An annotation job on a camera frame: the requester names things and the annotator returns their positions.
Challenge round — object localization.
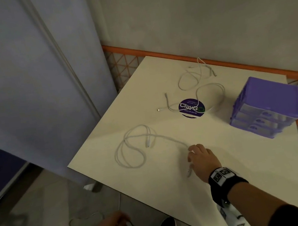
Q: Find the person's right hand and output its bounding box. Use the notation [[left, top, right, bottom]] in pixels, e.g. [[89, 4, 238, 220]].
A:
[[185, 141, 225, 186]]

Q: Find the thin cable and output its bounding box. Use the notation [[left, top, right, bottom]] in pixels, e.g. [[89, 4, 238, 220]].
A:
[[65, 190, 141, 226]]

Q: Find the long white looped cable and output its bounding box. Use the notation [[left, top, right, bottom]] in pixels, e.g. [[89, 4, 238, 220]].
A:
[[110, 118, 195, 188]]

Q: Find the person's right forearm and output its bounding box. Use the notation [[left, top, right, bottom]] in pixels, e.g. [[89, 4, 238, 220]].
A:
[[224, 170, 298, 226]]

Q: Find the grey partition foot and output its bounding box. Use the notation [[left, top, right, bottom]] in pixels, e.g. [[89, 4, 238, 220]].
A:
[[83, 180, 104, 194]]

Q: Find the round purple sticker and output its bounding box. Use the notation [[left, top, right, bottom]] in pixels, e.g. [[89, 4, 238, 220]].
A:
[[177, 96, 207, 121]]

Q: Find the purple plastic drawer organizer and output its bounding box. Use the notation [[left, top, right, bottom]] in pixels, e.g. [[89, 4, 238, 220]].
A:
[[223, 70, 298, 145]]

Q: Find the blue-grey partition panel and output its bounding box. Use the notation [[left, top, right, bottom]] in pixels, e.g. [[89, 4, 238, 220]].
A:
[[0, 0, 130, 198]]

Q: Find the black wrist strap with markers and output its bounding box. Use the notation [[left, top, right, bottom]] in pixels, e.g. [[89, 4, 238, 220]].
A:
[[206, 163, 252, 209]]

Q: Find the white wrist camera unit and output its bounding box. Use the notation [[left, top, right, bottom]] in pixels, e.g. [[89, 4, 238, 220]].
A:
[[216, 200, 247, 226]]

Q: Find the white cable across purple sticker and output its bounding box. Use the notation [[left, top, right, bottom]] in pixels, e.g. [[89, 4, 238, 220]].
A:
[[164, 81, 228, 119]]

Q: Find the short white tangled cable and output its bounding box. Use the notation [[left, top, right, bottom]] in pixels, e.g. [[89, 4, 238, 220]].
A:
[[174, 55, 219, 92]]

